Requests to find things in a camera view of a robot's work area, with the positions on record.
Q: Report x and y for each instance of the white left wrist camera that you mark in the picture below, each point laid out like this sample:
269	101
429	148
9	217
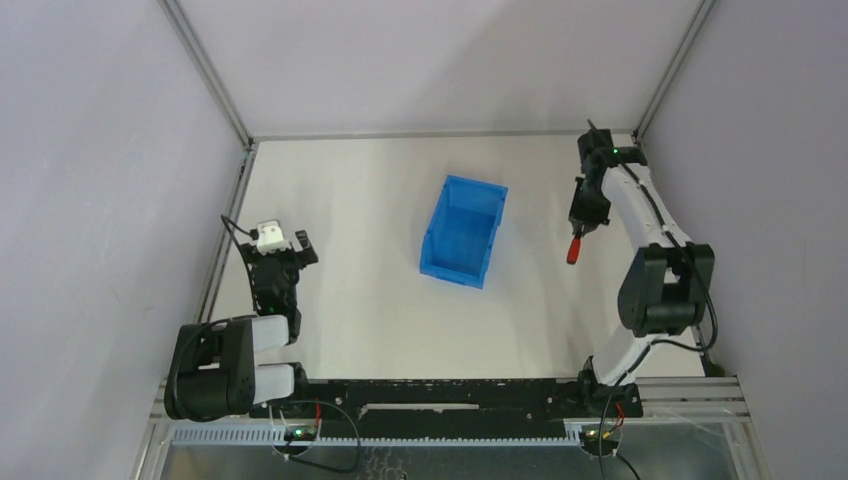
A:
271	238

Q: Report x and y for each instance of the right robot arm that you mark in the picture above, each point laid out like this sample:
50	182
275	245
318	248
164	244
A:
665	290

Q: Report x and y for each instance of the red-handled black screwdriver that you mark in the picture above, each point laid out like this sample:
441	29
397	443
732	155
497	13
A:
575	245

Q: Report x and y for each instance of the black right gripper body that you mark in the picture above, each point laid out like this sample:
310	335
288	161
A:
591	207

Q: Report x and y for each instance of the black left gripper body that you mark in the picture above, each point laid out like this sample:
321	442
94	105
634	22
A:
284	257

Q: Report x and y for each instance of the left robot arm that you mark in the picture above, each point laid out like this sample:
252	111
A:
215	371

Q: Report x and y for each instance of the blue plastic storage bin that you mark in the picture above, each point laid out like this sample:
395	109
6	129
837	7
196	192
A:
459	240

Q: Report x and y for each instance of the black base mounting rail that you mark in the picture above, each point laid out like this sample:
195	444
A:
470	409

